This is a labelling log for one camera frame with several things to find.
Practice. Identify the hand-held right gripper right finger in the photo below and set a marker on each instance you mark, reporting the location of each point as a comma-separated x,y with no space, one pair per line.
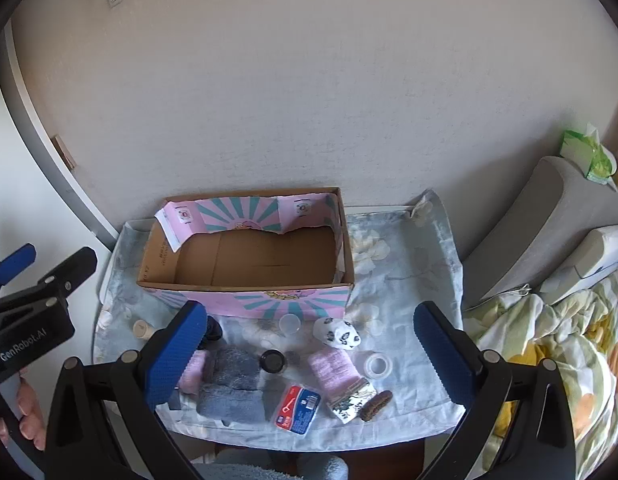
441,355

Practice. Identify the pink printed cardboard box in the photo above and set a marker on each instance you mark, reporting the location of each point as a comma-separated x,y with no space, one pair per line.
249,260

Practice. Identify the pink fluffy sock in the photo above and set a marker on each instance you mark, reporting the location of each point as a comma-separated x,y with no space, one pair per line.
331,370
196,372

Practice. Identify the red and blue floss box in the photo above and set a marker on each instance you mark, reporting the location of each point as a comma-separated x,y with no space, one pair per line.
296,410

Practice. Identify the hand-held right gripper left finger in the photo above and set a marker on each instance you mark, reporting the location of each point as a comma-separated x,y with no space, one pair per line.
174,355

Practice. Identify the grey pillow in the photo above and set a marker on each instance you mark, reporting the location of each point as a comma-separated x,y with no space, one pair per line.
534,230

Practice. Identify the yellow green floral blanket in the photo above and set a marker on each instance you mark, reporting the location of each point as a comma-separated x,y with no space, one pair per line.
564,340

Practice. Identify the white panda print socks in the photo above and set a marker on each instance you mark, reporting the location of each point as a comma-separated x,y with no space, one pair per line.
334,332

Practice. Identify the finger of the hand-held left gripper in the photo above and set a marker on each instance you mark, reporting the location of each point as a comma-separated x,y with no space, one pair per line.
14,262
74,266

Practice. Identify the small beige bottle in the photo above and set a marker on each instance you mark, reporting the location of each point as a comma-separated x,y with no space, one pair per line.
146,331

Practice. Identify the green tissue pack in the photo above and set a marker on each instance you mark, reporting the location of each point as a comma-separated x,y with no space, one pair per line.
576,147

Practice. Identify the black round compact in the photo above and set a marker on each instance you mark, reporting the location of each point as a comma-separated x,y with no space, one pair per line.
273,361

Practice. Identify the white pillow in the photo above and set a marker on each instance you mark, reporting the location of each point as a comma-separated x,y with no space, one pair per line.
589,260

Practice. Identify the grey fluffy towel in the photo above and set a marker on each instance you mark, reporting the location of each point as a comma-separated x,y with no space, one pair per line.
231,385

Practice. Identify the person's left hand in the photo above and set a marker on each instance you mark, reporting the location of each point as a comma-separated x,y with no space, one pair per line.
31,410

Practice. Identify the light blue fluffy cloth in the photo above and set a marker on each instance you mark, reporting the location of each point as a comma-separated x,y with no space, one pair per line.
269,470

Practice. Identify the white door frame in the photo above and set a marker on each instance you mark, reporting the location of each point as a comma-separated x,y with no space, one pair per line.
44,170

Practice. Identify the clear plastic cup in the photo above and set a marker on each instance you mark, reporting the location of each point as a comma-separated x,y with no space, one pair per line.
290,324

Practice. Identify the clear tape roll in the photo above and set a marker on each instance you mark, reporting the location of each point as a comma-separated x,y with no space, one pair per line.
367,367

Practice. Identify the white patterned sock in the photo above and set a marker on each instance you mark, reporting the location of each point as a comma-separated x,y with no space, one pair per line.
346,405

